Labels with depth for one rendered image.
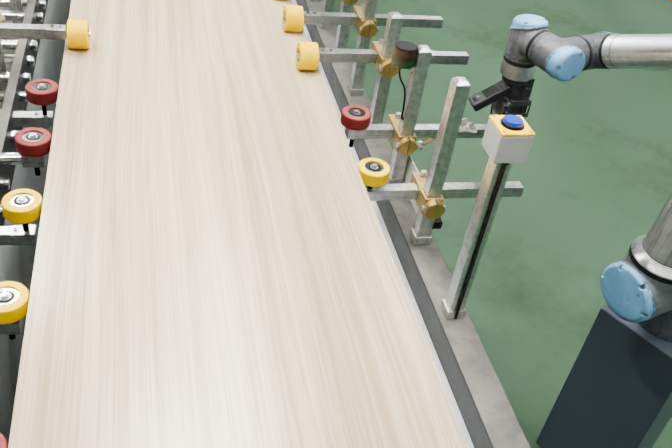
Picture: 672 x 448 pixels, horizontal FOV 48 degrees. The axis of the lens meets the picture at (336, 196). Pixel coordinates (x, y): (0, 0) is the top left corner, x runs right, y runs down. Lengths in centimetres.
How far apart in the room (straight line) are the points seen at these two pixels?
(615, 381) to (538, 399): 49
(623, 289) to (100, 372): 118
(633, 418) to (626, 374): 13
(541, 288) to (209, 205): 171
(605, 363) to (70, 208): 144
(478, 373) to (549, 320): 127
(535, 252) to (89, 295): 214
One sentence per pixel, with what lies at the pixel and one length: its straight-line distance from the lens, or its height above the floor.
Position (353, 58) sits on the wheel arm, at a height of 94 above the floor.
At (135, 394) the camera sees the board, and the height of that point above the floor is 90.
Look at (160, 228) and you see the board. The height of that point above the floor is 90.
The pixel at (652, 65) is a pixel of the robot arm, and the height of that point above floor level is 121.
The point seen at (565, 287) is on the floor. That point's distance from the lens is 313.
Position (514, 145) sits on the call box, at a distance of 150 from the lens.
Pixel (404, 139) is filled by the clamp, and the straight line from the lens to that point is 206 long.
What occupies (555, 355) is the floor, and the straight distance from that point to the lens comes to 284.
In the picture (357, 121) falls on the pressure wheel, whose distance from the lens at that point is 203.
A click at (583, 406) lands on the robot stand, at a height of 26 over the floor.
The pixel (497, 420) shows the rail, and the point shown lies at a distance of 165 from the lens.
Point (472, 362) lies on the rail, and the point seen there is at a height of 70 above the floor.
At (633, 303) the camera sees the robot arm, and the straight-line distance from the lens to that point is 191.
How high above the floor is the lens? 195
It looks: 37 degrees down
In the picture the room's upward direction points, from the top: 10 degrees clockwise
